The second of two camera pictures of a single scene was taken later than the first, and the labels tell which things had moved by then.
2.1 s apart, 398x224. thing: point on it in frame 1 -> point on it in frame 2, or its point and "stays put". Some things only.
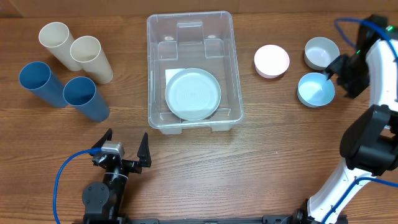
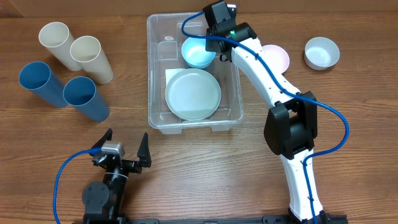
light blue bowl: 315,90 -> 194,53
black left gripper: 143,154 stays put
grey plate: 193,94 stays put
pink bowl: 271,61 stays put
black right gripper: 351,92 -> 208,46
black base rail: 264,219 stays put
